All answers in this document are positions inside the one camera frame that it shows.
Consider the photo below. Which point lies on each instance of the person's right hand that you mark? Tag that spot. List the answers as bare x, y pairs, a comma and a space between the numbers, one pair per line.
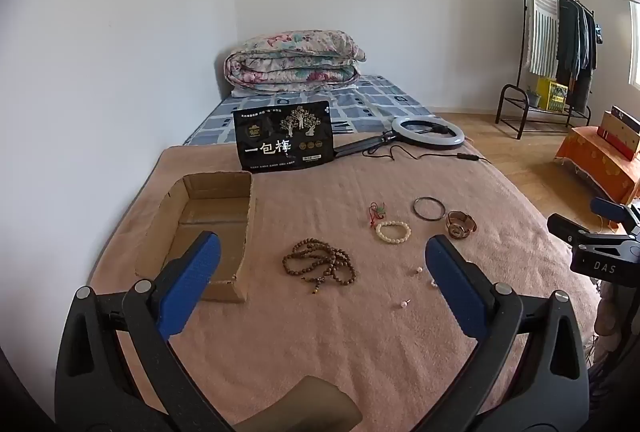
607, 317

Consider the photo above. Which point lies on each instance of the dark hanging clothes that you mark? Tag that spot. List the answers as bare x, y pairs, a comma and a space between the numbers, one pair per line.
575, 42

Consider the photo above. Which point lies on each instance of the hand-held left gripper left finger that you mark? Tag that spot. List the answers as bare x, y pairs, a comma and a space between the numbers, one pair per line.
192, 282

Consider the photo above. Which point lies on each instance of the blue patterned mattress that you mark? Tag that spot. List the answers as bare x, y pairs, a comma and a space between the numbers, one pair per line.
360, 107

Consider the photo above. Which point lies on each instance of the dark metal bangle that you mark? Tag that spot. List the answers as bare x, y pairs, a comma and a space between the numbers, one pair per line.
415, 208

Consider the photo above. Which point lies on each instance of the yellow box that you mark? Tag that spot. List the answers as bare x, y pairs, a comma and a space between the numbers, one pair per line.
552, 94

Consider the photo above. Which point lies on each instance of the folded floral quilt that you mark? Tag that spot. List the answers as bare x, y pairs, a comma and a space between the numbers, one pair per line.
295, 62

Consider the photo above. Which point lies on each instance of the black snack pouch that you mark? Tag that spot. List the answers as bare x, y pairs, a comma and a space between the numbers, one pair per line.
285, 147

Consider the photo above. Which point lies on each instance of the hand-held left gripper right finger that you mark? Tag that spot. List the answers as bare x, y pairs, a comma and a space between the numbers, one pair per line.
457, 287

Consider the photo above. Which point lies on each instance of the brown cardboard carton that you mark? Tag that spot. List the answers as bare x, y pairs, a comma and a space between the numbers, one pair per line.
617, 137

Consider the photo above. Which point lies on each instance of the bright window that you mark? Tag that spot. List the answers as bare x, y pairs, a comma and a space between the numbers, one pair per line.
635, 47

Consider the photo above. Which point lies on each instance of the black metal clothes rack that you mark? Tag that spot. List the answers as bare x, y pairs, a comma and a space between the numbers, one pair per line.
521, 12

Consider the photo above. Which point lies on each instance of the striped hanging towel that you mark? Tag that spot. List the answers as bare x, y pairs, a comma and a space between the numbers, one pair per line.
542, 22

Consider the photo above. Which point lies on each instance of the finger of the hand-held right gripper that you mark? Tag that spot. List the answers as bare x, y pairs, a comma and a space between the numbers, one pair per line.
565, 224
607, 207

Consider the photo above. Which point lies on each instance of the cardboard box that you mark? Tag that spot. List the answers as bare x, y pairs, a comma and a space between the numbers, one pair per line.
150, 242

